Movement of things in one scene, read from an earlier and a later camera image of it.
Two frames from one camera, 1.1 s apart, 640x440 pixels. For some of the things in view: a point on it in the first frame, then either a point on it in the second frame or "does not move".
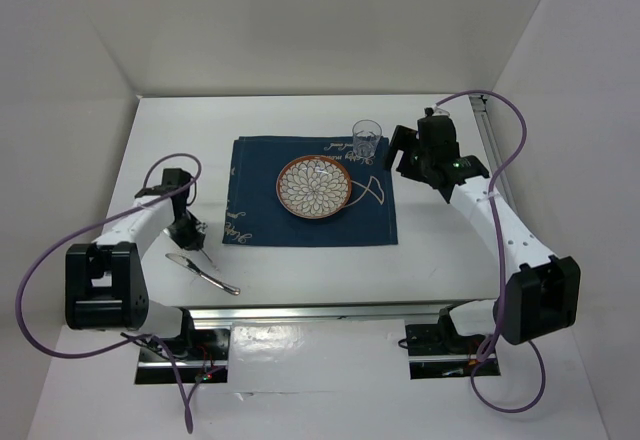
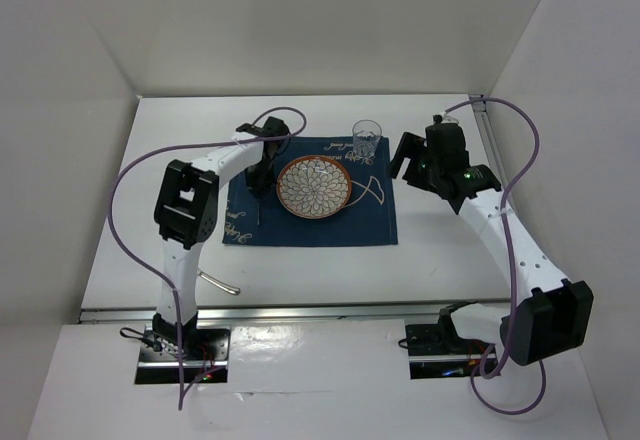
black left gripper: [196, 233] -> [263, 185]
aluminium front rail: [201, 313] does not move
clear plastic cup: [366, 134] does not move
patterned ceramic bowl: [313, 187] does not move
